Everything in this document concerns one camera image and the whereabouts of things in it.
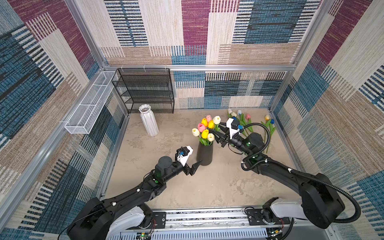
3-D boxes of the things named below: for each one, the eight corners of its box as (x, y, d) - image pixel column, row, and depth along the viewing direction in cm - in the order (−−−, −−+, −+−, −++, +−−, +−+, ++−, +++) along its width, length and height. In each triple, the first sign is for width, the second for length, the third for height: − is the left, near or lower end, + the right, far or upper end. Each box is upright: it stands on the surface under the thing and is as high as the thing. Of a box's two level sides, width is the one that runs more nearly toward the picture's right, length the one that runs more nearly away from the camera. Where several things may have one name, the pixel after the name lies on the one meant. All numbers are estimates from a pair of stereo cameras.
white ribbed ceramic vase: (147, 136, 107) (137, 113, 89) (149, 127, 112) (140, 104, 94) (157, 136, 107) (150, 113, 89) (159, 127, 112) (152, 104, 94)
